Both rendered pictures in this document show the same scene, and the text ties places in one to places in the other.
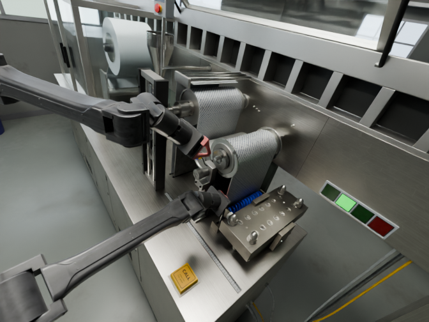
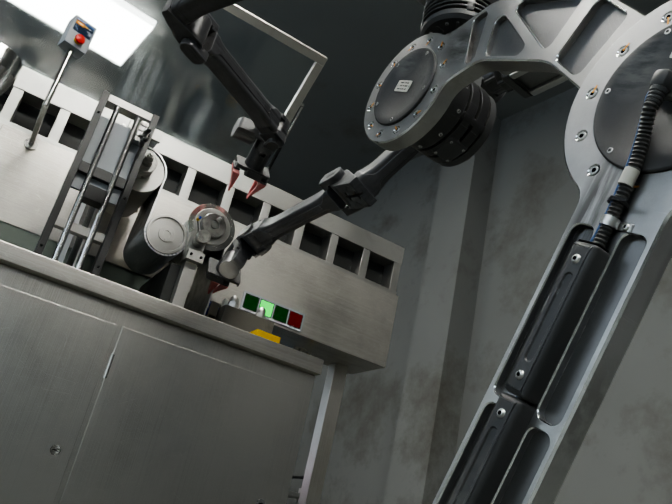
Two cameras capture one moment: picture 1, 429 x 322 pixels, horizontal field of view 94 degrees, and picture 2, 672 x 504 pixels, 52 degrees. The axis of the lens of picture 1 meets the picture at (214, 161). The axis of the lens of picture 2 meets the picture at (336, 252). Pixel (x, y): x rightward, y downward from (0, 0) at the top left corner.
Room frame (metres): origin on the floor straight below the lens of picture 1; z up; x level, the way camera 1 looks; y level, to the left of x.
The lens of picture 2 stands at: (-0.41, 1.61, 0.43)
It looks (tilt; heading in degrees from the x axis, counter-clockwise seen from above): 24 degrees up; 290
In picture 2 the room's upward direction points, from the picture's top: 13 degrees clockwise
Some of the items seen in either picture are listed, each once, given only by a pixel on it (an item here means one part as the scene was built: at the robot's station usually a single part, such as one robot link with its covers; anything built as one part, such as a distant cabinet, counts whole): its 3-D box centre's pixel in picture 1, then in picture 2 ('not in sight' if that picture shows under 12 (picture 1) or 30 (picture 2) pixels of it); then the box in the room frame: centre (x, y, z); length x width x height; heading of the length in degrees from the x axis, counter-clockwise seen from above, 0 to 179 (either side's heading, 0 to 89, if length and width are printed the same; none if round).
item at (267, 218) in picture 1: (266, 217); (222, 333); (0.59, -0.27, 1.00); 0.40 x 0.16 x 0.06; 136
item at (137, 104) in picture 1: (141, 115); (257, 132); (0.41, 0.19, 1.44); 0.12 x 0.12 x 0.09; 44
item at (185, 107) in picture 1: (183, 108); (143, 165); (0.75, 0.17, 1.33); 0.06 x 0.06 x 0.06; 46
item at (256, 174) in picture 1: (246, 186); (202, 287); (0.64, -0.16, 1.10); 0.23 x 0.01 x 0.18; 136
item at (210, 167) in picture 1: (202, 193); (185, 280); (0.59, 0.02, 1.05); 0.06 x 0.05 x 0.31; 136
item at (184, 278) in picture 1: (184, 277); (262, 339); (0.32, 0.02, 0.91); 0.07 x 0.07 x 0.02; 46
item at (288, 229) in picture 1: (282, 236); not in sight; (0.54, -0.35, 0.96); 0.10 x 0.03 x 0.11; 136
